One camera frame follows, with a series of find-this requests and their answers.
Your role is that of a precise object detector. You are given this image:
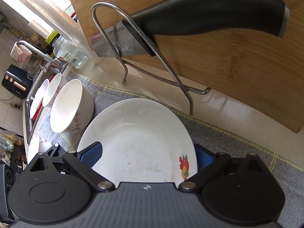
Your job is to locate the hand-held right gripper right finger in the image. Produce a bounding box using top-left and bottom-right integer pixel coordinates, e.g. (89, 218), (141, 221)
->
(178, 144), (265, 193)

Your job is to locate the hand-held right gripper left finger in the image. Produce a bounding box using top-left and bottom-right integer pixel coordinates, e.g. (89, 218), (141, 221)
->
(28, 141), (114, 193)

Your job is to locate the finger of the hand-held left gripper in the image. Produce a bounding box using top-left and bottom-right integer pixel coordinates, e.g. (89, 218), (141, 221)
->
(45, 142), (61, 158)

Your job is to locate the white floral bowl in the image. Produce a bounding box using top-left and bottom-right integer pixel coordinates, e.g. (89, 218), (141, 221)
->
(27, 132), (51, 164)
(50, 79), (95, 133)
(42, 72), (63, 107)

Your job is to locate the white fruit print plate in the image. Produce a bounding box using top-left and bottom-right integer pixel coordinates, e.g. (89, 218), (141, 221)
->
(76, 98), (198, 188)

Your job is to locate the grey and teal checked towel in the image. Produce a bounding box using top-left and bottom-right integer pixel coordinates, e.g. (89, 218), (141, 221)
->
(38, 75), (304, 228)

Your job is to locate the colourful plastic bag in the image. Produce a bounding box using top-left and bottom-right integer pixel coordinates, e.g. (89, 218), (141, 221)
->
(0, 131), (25, 157)

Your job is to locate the white plastic basin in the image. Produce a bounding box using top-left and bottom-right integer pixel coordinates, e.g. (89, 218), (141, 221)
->
(30, 79), (49, 119)

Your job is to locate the dark ringed object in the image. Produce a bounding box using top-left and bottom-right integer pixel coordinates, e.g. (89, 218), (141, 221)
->
(0, 161), (24, 221)

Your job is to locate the black air fryer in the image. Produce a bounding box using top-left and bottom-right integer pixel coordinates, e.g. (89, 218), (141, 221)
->
(1, 64), (34, 100)

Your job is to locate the bamboo cutting board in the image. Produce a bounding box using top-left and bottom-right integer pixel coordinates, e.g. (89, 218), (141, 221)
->
(63, 0), (304, 133)

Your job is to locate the glass jar with yellow lid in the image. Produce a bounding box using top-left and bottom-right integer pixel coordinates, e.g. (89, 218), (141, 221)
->
(45, 30), (89, 67)

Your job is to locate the metal faucet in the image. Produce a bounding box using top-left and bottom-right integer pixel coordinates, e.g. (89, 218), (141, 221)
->
(15, 41), (69, 74)

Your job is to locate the pink checked cloth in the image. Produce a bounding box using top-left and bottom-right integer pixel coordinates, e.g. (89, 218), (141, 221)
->
(11, 44), (32, 63)

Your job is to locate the small plastic wrap roll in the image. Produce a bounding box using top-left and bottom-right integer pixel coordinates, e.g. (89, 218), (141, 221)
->
(28, 19), (55, 38)

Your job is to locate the large plastic wrap roll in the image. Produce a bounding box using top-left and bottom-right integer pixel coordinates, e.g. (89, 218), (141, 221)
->
(18, 0), (93, 60)

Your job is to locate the metal wire rack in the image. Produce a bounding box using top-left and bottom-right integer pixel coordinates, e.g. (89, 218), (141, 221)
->
(91, 2), (212, 116)

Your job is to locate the black handled kitchen knife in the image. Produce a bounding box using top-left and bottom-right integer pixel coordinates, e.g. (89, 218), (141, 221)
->
(91, 0), (290, 58)

